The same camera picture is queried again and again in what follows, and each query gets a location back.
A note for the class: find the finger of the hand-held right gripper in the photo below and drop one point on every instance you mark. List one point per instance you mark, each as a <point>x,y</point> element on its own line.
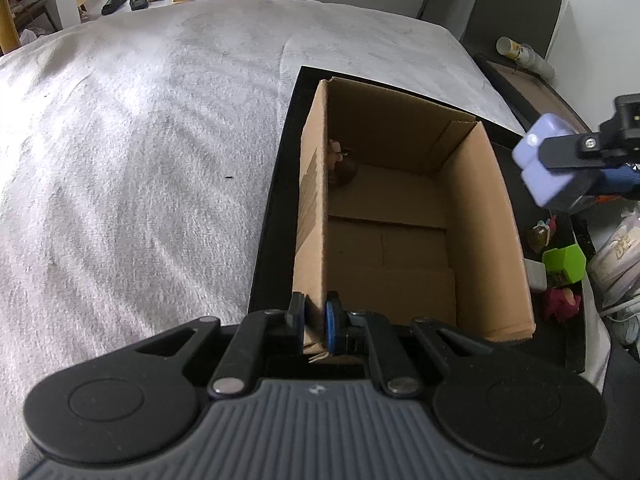
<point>617,181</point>
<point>565,152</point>

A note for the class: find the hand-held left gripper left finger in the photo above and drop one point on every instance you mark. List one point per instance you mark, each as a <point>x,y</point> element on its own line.
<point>297,324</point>

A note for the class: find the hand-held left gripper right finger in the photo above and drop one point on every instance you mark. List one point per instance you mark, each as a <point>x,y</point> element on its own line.
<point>331,327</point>

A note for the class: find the purple toy cube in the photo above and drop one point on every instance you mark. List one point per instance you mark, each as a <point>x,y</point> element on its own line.
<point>545,185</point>

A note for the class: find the amber toy bottle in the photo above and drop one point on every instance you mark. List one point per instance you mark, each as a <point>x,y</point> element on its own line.
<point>541,237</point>

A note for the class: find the cardboard box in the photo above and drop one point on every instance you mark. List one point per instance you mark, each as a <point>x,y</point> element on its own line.
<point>490,210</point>

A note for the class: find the green hexagonal box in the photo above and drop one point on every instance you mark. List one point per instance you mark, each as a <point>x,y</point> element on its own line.
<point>565,260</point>

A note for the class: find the white charger plug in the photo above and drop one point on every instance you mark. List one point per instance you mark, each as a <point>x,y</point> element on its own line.
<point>536,276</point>

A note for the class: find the pink toy figurine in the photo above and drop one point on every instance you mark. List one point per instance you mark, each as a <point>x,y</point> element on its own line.
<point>560,305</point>

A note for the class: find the black tray with brown inside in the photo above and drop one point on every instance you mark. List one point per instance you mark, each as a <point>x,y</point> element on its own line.
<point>530,90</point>

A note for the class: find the white plastic bag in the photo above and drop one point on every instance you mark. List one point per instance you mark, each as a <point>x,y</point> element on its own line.
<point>617,255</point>

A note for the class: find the paper cup tube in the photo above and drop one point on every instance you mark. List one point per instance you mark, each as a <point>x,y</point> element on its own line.
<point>525,55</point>

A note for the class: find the grey upholstered panel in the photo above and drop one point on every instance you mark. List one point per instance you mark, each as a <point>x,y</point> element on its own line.
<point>510,5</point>

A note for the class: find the brown toy figurine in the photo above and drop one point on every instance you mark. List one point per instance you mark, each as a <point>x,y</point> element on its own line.
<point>344,170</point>

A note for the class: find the black slipper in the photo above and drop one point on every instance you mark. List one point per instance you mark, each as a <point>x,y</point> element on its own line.
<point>114,5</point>
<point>138,1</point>

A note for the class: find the brown cardboard piece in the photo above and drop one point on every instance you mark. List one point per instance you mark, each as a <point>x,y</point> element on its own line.
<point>82,0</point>

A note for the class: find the wooden chair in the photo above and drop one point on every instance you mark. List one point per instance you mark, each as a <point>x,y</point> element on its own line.
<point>35,10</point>

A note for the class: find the yellow table leg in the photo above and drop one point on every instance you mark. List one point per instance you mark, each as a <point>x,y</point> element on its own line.
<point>7,20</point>

